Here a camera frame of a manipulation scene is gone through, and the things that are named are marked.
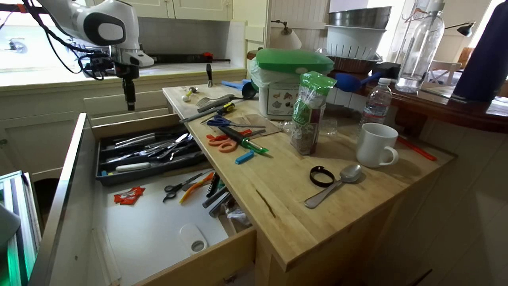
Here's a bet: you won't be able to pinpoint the white oval plastic opener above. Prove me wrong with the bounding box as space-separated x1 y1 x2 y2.
178 223 208 253

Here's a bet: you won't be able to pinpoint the heap of kitchen utensils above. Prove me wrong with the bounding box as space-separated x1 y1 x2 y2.
202 172 239 218

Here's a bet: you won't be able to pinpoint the white mug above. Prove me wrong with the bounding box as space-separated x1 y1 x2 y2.
356 122 400 168

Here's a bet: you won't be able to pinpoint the blue scissors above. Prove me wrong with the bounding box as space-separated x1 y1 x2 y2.
206 115 267 129

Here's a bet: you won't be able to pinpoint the white colander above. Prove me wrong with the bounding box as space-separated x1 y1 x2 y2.
325 25 388 60

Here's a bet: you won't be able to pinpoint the orange yellow peeler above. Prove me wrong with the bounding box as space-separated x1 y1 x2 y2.
179 172 215 204

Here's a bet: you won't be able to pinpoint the wooden drawer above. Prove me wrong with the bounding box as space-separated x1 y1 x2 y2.
29 112 257 286

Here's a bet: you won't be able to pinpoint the dark grey cutlery tray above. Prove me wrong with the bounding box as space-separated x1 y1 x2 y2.
95 126 208 187

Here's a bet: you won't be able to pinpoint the blue scoop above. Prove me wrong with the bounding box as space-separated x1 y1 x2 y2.
335 71 382 93

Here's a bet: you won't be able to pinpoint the metal spoon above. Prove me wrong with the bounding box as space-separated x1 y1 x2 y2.
304 164 363 209

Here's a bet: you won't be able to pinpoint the clear plastic wrapper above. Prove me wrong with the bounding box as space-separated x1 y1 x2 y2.
279 117 339 138

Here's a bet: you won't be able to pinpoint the small blue block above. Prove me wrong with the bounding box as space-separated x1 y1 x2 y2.
235 150 255 165

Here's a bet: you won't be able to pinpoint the tall clear glass bottle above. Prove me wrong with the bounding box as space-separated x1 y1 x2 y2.
395 0 446 94

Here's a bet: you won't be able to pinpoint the orange stick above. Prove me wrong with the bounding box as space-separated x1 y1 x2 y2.
398 135 438 162

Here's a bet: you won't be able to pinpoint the black ring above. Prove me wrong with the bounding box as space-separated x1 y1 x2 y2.
309 165 336 188

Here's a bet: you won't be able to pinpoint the small plastic water bottle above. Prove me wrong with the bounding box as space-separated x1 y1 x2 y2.
359 77 393 132

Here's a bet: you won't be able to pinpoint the black ladle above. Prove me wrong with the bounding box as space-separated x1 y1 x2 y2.
179 82 258 124

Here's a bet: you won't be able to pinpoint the yellow and black screwdriver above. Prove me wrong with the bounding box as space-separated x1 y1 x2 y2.
200 102 236 124

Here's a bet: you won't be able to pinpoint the clear plastic bag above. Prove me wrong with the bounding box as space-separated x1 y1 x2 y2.
225 206 251 228

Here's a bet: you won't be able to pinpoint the white bin with green lid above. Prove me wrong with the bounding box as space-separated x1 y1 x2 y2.
250 48 335 121

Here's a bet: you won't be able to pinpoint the seed bag with green top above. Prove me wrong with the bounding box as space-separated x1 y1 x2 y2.
290 71 337 156

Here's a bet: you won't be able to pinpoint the wall lamp with white shade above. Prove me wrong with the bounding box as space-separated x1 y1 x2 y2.
269 19 302 50

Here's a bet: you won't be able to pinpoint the black desk lamp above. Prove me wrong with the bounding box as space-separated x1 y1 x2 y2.
444 21 476 39

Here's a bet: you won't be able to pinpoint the red sachets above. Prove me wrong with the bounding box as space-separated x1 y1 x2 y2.
114 186 146 205

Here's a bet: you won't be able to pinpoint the white handled knife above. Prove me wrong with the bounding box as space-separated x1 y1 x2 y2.
115 162 152 172

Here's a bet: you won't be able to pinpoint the brown paper sheet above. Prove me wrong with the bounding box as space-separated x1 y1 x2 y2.
232 114 282 139

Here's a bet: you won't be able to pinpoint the wooden chair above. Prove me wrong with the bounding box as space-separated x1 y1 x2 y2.
426 60 463 85

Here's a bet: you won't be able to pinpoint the foil tray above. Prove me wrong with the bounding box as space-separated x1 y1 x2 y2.
317 48 384 74

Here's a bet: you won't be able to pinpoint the orange scissors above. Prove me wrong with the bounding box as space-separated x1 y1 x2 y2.
206 129 253 154

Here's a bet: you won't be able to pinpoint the heap of cutlery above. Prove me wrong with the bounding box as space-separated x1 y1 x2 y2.
101 131 199 164

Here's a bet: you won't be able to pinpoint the dark blue cloth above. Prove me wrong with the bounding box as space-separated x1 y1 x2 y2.
452 0 508 102

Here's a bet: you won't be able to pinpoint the black scissors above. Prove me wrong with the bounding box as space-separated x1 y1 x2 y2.
162 171 208 203

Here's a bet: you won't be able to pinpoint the black and red tool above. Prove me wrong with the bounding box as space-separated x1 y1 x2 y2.
150 52 231 64

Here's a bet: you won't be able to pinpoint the blue plastic utensil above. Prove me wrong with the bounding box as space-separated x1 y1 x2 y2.
221 79 252 91

